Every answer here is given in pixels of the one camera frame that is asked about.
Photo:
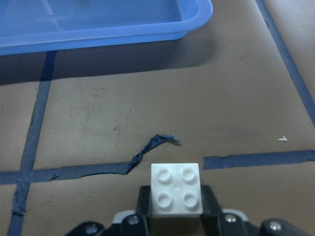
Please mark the blue plastic tray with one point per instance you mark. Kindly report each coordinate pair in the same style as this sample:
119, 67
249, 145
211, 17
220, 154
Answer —
28, 26

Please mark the white block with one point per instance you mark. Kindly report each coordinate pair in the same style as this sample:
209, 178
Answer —
176, 190

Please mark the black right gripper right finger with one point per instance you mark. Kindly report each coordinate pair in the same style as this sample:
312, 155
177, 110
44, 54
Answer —
211, 211

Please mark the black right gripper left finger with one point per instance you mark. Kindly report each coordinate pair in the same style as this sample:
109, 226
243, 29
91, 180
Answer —
144, 211

